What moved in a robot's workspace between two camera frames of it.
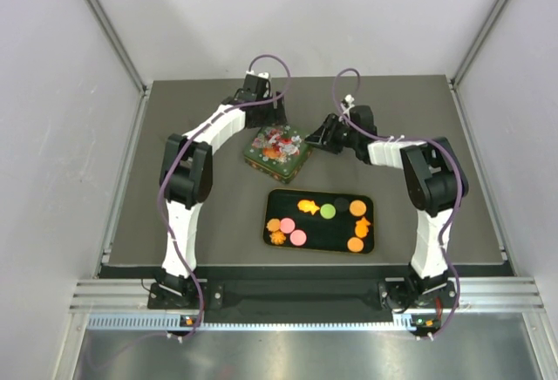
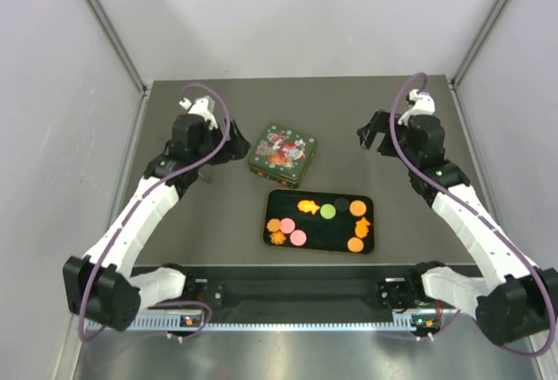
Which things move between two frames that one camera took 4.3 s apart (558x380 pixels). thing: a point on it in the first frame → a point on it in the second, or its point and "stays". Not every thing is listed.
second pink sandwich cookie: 298,237 stays
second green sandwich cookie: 328,211 stays
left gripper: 278,116 → 236,147
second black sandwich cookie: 341,204 stays
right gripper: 323,139 → 380,123
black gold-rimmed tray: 321,221 stays
